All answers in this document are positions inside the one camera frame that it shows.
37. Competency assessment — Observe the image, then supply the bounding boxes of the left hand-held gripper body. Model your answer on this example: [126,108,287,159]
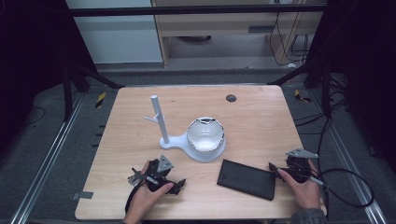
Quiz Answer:
[145,154,176,192]

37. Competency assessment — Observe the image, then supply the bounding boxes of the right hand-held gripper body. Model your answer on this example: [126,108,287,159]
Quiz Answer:
[285,147,319,184]

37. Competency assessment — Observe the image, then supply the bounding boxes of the white stand with post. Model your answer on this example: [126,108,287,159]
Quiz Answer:
[143,94,227,163]

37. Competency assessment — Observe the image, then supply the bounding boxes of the black wallet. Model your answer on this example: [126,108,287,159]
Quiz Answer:
[216,159,277,202]

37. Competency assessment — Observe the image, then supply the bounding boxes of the bunch of keys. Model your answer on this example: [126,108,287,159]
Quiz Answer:
[126,167,148,188]

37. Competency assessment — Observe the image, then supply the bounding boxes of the white bowl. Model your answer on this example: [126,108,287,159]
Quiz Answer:
[186,116,226,152]

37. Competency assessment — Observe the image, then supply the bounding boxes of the person's left hand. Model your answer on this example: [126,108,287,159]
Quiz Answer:
[126,160,175,217]

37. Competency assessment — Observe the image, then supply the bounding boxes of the person's right hand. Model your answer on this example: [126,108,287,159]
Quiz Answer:
[276,159,322,210]

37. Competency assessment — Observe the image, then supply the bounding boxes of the yellow black tape strip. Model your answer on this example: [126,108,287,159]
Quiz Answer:
[94,91,107,109]
[293,89,313,104]

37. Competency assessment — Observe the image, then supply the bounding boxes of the black metal stand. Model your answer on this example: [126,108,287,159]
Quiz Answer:
[61,57,126,123]
[266,57,332,118]

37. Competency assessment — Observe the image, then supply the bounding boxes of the grey tape piece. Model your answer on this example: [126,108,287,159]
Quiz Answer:
[71,190,94,201]

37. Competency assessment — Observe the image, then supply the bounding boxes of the dark curtain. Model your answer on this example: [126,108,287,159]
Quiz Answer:
[0,0,97,157]
[306,0,396,175]

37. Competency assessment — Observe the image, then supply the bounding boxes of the white cabinet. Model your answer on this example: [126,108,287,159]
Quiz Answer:
[64,0,164,65]

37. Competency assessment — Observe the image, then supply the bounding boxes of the wooden desk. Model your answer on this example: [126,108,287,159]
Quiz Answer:
[150,0,325,68]

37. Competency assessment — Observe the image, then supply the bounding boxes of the right hand-held gripper black cable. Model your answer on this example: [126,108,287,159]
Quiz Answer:
[306,175,330,217]

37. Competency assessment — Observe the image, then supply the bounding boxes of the hand-held gripper black cable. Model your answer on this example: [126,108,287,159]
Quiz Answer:
[306,175,330,217]
[124,183,142,215]

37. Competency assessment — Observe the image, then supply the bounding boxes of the left hand-held gripper black cable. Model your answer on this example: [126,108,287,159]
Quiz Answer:
[124,183,142,215]

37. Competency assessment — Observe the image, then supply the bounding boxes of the aluminium floor rail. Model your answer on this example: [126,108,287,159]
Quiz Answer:
[310,88,388,224]
[9,92,86,224]

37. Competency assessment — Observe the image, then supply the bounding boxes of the looped black floor cable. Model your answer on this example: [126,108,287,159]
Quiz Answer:
[316,116,375,209]

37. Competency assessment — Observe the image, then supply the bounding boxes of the hanging black cables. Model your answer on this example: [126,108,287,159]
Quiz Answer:
[268,11,310,67]

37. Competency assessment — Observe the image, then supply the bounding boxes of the thin black floor cable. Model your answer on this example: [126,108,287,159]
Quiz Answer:
[22,105,47,127]

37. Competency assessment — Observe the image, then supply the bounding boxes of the black horizontal frame bar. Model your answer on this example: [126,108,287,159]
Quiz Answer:
[69,4,329,18]

